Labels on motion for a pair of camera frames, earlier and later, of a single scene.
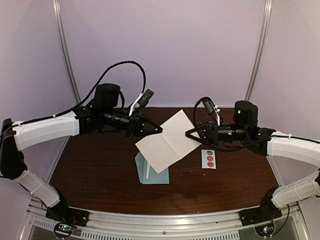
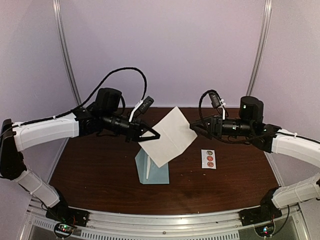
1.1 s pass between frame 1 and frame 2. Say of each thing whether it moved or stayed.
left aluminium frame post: stayed
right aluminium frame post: stayed
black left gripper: moved
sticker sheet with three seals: stayed
